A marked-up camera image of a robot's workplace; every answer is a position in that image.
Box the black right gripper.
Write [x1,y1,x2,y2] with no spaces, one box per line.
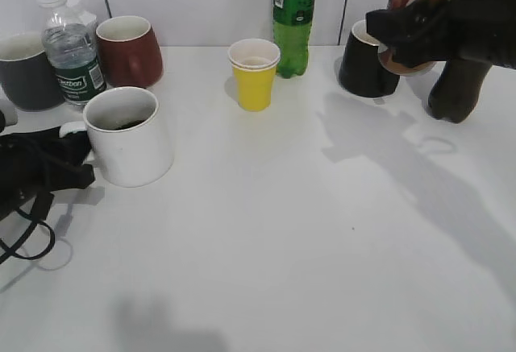
[365,0,515,71]

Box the white ceramic mug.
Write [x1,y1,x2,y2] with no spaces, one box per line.
[59,86,174,188]

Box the cola bottle red label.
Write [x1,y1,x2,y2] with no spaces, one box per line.
[428,60,492,123]

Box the dark grey ceramic mug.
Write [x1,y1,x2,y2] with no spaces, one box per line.
[1,32,65,111]

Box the black ceramic mug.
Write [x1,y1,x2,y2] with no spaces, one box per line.
[338,19,400,98]

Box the dark red ceramic mug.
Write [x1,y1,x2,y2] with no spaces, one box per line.
[96,15,164,88]

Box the green soda bottle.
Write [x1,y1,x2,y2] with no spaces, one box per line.
[273,0,315,79]

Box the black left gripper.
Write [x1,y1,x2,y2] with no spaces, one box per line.
[1,127,95,220]

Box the clear water bottle green label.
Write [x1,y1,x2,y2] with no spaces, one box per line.
[36,0,106,107]

